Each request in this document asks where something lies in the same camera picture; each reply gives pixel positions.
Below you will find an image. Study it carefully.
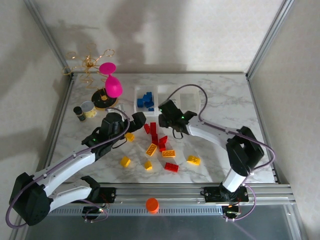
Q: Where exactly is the aluminium extrusion frame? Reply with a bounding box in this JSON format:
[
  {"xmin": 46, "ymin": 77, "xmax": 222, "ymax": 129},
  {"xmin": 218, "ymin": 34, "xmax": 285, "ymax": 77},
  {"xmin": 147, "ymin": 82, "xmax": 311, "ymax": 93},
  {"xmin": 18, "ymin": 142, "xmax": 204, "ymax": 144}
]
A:
[{"xmin": 9, "ymin": 0, "xmax": 310, "ymax": 240}]

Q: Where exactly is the gold wire glass rack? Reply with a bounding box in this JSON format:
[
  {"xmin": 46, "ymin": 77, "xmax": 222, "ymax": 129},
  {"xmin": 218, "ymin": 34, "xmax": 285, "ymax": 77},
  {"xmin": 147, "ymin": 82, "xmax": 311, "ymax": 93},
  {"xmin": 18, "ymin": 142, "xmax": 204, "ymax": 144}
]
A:
[{"xmin": 61, "ymin": 43, "xmax": 119, "ymax": 112}]

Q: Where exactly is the pink wine glass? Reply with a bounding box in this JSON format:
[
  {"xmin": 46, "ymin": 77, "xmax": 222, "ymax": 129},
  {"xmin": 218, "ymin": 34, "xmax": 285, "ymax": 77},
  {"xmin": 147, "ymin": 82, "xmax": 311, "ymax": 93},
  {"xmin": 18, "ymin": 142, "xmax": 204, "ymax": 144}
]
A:
[{"xmin": 98, "ymin": 62, "xmax": 124, "ymax": 99}]

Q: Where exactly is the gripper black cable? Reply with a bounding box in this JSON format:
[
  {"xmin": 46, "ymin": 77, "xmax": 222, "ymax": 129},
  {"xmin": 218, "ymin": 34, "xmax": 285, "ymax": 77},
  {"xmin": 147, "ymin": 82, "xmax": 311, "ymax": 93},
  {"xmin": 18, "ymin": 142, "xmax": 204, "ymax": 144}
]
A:
[
  {"xmin": 171, "ymin": 126, "xmax": 185, "ymax": 140},
  {"xmin": 111, "ymin": 138, "xmax": 126, "ymax": 150}
]

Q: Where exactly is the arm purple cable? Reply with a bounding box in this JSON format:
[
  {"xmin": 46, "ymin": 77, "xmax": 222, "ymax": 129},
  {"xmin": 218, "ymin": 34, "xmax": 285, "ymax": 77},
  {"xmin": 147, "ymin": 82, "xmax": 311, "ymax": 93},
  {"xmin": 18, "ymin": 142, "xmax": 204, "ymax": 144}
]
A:
[
  {"xmin": 5, "ymin": 107, "xmax": 131, "ymax": 230},
  {"xmin": 169, "ymin": 84, "xmax": 277, "ymax": 222}
]

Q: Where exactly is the small circuit board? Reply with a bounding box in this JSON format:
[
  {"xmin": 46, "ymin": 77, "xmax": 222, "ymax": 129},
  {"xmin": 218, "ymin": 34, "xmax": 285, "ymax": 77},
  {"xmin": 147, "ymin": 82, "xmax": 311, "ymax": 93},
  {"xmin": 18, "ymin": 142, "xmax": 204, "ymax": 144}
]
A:
[
  {"xmin": 223, "ymin": 204, "xmax": 242, "ymax": 217},
  {"xmin": 82, "ymin": 206, "xmax": 106, "ymax": 216}
]

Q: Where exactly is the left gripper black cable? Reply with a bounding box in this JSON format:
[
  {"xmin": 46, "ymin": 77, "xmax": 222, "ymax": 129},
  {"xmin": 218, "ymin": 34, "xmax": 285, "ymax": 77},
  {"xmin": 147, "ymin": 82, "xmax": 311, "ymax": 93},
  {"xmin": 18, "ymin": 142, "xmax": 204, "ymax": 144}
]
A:
[{"xmin": 111, "ymin": 138, "xmax": 126, "ymax": 150}]

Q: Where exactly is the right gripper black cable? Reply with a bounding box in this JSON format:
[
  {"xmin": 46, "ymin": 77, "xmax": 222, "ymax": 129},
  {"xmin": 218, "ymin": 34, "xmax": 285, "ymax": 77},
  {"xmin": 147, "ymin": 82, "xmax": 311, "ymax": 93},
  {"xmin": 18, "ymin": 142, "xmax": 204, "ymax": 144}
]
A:
[{"xmin": 171, "ymin": 126, "xmax": 185, "ymax": 140}]

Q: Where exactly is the yellow can with white lid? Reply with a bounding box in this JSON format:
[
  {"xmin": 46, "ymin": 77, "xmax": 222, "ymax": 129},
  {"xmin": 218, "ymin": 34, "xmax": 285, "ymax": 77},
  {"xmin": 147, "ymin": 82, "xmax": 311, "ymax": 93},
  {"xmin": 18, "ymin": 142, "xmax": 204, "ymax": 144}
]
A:
[{"xmin": 81, "ymin": 100, "xmax": 98, "ymax": 120}]

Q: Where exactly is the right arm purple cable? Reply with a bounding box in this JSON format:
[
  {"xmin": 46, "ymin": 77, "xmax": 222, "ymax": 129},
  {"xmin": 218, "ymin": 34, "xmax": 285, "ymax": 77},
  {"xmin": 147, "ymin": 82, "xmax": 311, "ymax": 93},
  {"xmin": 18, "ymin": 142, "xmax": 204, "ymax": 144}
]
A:
[{"xmin": 169, "ymin": 84, "xmax": 277, "ymax": 222}]

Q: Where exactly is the small black bottle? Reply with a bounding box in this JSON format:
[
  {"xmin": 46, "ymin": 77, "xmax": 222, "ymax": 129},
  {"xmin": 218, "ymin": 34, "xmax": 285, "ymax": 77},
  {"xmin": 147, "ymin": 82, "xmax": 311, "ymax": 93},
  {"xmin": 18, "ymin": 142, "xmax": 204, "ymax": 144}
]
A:
[{"xmin": 73, "ymin": 106, "xmax": 87, "ymax": 123}]

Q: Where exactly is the grey perforated cable duct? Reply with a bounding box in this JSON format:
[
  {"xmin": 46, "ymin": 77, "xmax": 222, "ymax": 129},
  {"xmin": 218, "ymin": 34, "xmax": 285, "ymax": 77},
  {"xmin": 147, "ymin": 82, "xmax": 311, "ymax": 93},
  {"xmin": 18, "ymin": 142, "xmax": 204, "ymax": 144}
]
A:
[{"xmin": 49, "ymin": 204, "xmax": 225, "ymax": 217}]

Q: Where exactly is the orange plastic cylinder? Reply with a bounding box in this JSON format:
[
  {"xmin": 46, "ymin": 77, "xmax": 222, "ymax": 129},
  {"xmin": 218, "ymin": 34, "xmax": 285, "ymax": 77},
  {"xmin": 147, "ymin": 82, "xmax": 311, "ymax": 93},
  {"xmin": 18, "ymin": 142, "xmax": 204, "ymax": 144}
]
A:
[{"xmin": 145, "ymin": 197, "xmax": 160, "ymax": 215}]

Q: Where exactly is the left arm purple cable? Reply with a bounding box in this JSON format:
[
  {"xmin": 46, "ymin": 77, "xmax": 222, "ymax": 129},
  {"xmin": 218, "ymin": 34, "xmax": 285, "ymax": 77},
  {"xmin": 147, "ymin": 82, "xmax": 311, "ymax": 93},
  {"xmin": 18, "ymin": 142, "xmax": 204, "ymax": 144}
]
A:
[{"xmin": 5, "ymin": 107, "xmax": 131, "ymax": 230}]

